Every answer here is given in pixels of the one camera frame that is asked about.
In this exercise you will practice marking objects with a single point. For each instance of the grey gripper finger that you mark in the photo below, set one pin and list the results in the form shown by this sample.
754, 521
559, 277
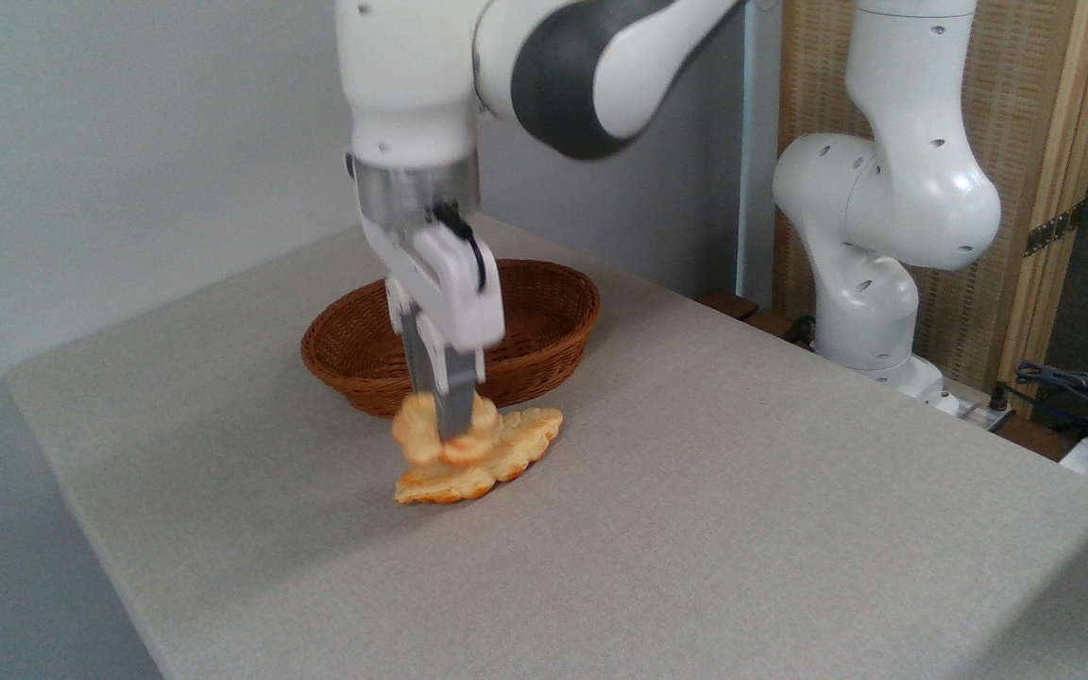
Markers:
419, 354
457, 397

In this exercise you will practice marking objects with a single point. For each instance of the long flat bread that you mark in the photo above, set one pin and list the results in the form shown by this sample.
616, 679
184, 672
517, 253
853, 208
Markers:
516, 444

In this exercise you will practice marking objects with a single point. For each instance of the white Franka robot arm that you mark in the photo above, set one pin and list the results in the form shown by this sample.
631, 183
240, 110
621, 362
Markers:
412, 76

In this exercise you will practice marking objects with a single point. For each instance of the brown wicker basket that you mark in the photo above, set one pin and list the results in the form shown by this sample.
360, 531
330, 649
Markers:
544, 321

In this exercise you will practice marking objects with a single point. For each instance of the round thick bread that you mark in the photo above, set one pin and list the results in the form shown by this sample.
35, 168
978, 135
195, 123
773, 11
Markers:
416, 430

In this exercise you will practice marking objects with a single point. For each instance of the black plug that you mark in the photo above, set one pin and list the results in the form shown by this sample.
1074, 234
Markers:
1001, 397

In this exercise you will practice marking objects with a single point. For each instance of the white vertical pole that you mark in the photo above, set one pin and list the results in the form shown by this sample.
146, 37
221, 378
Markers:
757, 189

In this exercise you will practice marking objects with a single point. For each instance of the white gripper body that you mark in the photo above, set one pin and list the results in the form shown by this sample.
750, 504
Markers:
454, 283

